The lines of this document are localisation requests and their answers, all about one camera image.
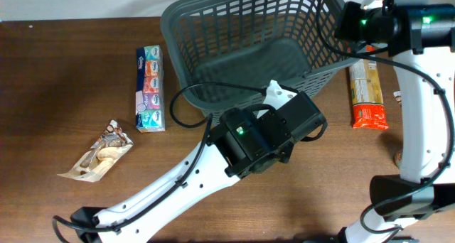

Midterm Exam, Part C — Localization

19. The grey plastic shopping basket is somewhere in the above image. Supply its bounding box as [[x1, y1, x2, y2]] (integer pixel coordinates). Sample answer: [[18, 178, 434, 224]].
[[161, 0, 354, 119]]

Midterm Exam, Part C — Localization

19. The green lidded jar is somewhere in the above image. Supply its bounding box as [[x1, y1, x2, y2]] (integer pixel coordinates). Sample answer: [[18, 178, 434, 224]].
[[394, 150, 402, 168]]

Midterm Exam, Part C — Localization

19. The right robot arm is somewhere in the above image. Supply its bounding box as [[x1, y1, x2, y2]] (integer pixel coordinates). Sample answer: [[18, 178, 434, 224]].
[[335, 0, 454, 242]]

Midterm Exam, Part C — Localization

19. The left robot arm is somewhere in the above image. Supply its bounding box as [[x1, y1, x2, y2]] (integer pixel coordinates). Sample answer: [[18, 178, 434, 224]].
[[70, 92, 327, 242]]

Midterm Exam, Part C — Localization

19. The orange spaghetti pasta packet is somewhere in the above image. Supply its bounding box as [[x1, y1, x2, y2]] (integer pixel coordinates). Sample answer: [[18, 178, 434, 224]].
[[349, 59, 389, 131]]

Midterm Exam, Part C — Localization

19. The white rice pouch right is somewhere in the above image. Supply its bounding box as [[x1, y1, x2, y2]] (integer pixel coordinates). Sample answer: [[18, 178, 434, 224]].
[[393, 91, 402, 106]]

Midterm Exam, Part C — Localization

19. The Kleenex tissue multipack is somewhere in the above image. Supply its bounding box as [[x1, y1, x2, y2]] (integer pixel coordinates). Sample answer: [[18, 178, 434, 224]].
[[135, 45, 165, 133]]

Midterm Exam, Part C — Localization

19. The brown snack pouch left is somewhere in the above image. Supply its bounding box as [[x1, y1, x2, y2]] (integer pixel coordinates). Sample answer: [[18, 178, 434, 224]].
[[58, 120, 134, 183]]

